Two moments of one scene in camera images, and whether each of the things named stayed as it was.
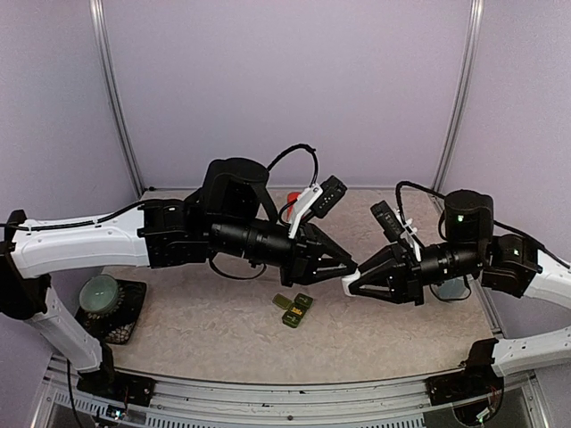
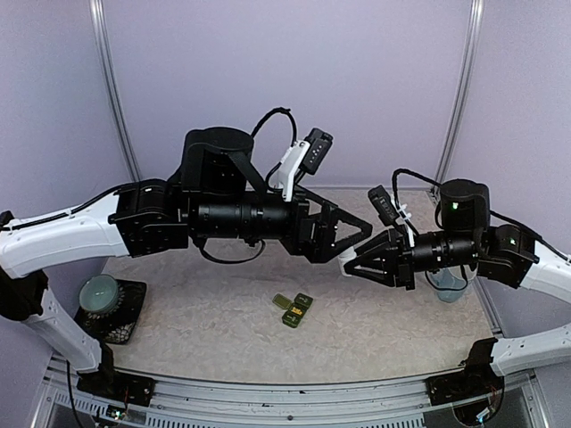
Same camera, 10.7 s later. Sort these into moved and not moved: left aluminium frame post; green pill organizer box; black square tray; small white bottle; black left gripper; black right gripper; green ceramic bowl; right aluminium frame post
Moved: black right gripper; small white bottle; black left gripper
Not moved: black square tray; green pill organizer box; left aluminium frame post; green ceramic bowl; right aluminium frame post
